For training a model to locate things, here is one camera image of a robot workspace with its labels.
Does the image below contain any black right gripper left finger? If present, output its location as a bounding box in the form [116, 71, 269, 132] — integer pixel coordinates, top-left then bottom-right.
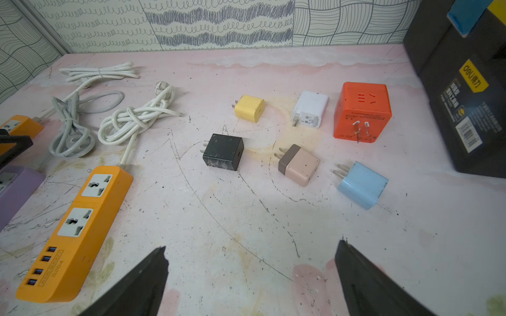
[81, 247, 169, 316]

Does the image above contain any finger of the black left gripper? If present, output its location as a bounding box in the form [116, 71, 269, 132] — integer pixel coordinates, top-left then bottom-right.
[1, 134, 33, 168]

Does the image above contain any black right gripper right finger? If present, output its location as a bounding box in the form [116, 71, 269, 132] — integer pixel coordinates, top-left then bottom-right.
[335, 240, 433, 315]

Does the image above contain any large orange power strip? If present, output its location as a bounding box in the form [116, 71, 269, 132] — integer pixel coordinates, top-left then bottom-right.
[1, 115, 44, 154]

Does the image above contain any purple power strip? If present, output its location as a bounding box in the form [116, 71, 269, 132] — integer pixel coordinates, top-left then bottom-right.
[1, 165, 46, 230]

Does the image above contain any small orange power strip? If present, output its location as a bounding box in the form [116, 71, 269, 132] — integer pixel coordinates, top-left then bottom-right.
[16, 166, 133, 303]

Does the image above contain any blue charger plug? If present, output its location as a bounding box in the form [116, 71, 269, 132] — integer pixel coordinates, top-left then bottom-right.
[333, 161, 389, 210]

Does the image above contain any pink charger plug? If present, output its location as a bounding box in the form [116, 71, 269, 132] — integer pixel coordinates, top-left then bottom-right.
[274, 144, 320, 187]

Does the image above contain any black charger plug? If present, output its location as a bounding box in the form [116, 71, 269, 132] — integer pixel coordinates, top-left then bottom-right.
[201, 134, 245, 171]

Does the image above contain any red cube adapter plug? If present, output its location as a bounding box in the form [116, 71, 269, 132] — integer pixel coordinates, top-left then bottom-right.
[333, 82, 392, 143]

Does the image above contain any white charger plug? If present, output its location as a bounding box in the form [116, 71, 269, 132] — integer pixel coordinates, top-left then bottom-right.
[291, 91, 329, 129]

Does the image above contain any yellow charger plug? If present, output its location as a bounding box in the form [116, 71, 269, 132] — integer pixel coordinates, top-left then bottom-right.
[232, 95, 266, 123]

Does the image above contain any yellow black toolbox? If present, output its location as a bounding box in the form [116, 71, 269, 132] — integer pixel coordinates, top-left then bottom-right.
[403, 1, 505, 178]

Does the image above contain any grey coiled cable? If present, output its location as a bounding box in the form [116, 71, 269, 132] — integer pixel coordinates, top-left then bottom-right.
[37, 90, 125, 167]

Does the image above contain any white coiled cable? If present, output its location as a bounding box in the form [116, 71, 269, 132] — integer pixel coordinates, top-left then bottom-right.
[98, 80, 183, 167]

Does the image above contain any white strip cable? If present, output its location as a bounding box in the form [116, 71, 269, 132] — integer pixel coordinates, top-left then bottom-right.
[37, 61, 140, 119]

